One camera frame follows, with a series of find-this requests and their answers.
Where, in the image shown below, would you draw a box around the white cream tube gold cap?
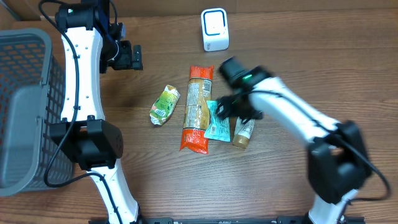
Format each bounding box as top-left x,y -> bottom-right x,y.
233,118 -> 255,149

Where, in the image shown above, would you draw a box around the teal wet wipes pack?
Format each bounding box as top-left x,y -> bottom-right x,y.
204,101 -> 231,142

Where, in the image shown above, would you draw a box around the orange spaghetti package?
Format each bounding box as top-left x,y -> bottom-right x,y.
180,65 -> 214,154

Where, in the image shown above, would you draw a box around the green tea packet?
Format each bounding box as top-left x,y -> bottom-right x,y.
149,85 -> 180,126

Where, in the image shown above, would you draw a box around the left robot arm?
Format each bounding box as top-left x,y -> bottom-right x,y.
44,1 -> 145,223

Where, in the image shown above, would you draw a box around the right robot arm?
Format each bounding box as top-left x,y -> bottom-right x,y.
216,57 -> 372,223

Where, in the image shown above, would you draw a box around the white barcode scanner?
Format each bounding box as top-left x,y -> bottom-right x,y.
201,7 -> 229,52

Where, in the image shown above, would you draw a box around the grey plastic shopping basket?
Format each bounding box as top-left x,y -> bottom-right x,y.
1,28 -> 74,197

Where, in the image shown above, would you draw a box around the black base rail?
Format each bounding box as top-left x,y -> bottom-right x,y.
88,215 -> 366,224

